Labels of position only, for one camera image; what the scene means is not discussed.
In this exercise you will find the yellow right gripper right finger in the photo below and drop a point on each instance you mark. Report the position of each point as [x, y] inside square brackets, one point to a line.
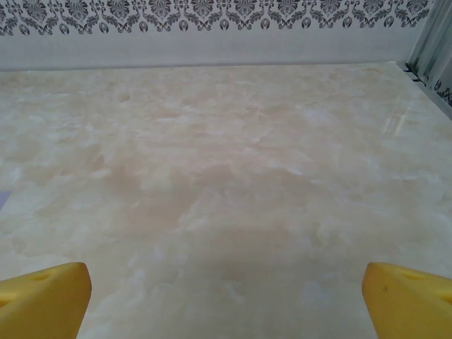
[413, 307]

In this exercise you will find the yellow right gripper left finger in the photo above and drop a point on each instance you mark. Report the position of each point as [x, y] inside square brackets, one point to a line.
[42, 303]

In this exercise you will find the aluminium frame post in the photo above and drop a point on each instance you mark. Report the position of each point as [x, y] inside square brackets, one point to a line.
[429, 35]

